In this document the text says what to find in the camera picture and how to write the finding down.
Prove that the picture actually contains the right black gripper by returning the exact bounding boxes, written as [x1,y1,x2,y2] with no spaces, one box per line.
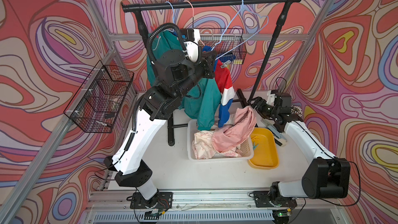
[247,96,279,119]

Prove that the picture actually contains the green jacket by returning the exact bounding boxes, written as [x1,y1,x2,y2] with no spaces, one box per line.
[152,31,221,131]

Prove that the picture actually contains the light blue hanger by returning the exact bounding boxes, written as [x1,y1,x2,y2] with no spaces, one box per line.
[211,0,269,60]

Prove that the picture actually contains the pink printed jacket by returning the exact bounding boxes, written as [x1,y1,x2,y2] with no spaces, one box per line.
[193,106,257,159]

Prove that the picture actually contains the blue hanger of green jacket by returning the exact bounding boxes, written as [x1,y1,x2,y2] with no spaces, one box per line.
[165,1,176,24]

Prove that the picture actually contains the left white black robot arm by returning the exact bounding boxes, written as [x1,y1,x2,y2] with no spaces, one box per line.
[104,23,217,206]

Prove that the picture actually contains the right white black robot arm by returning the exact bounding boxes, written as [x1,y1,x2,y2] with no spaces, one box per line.
[251,94,351,200]

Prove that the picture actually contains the pink hanger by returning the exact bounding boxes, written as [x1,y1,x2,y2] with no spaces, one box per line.
[183,0,206,47]

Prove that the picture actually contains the cup of coloured pencils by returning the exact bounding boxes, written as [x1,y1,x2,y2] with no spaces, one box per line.
[291,105,303,118]

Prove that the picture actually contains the white grey clothespin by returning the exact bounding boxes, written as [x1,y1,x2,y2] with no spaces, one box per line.
[220,60,232,68]

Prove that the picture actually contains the grey stapler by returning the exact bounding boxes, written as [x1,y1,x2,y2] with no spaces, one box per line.
[261,119,287,147]

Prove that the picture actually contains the blue red white jacket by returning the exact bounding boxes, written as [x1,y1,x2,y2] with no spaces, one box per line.
[197,58,235,131]

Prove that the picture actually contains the yellow plastic tray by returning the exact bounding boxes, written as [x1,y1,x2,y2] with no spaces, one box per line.
[248,128,279,170]

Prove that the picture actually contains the white perforated plastic basket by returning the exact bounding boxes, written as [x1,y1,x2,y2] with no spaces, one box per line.
[187,119,254,163]

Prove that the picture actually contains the black clothes rack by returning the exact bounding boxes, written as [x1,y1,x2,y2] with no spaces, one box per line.
[121,0,302,130]

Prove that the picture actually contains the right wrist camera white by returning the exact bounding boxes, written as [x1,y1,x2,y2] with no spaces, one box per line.
[266,90,291,107]

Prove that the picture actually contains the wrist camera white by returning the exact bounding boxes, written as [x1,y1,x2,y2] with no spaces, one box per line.
[181,29,201,63]
[266,90,291,107]

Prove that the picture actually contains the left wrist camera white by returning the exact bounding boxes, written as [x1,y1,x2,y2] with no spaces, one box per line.
[181,29,201,63]

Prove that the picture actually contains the black wire basket back wall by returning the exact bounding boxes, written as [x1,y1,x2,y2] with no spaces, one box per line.
[197,27,247,65]

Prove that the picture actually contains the black wire basket wall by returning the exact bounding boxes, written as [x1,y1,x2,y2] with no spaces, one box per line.
[63,61,134,133]
[197,27,247,65]

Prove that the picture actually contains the black wire basket left wall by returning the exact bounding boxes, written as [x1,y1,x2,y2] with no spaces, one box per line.
[63,61,134,133]

